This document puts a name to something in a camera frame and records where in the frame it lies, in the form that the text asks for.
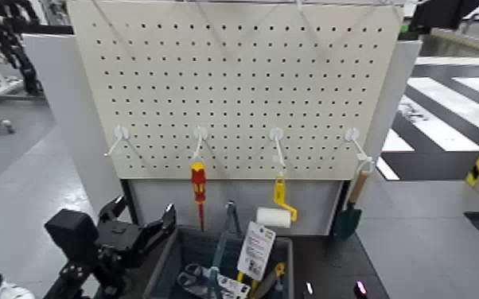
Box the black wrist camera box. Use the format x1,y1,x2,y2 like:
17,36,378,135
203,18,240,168
44,208,100,262

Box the yellow black handled tool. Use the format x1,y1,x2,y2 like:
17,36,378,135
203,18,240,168
236,261,286,299

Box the blue grey bar clamp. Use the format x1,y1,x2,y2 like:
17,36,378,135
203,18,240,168
205,200,243,299

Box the yellow handled paint roller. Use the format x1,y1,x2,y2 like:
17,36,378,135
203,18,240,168
255,174,299,229

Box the black monitor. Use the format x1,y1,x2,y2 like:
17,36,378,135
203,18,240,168
398,0,479,41

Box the green trowel wooden handle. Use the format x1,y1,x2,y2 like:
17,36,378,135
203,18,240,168
333,169,372,242

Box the black white packaged tool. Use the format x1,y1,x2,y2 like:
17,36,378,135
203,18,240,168
177,262,251,299

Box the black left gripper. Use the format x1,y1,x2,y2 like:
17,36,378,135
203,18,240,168
96,194,178,269

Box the white tool package card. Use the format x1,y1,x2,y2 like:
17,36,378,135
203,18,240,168
236,221,277,282

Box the white pegboard hook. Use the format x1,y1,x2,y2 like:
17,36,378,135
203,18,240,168
345,126,376,175
193,126,209,161
103,125,131,157
269,126,288,175

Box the red yellow screwdriver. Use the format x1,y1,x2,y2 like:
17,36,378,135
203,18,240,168
189,161,208,232

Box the black pegboard stand frame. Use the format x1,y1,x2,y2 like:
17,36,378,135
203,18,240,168
120,178,354,239

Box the purple indicator light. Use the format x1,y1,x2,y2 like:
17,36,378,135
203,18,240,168
352,280,368,299

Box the black cable drag chain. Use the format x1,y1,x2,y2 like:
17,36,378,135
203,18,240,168
0,0,45,97

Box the grey plastic crate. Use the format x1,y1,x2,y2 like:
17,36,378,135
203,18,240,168
142,226,295,299

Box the beige perforated pegboard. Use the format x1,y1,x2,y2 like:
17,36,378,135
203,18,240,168
65,0,406,181

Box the white rounded cover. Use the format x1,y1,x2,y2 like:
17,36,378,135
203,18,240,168
0,282,37,299

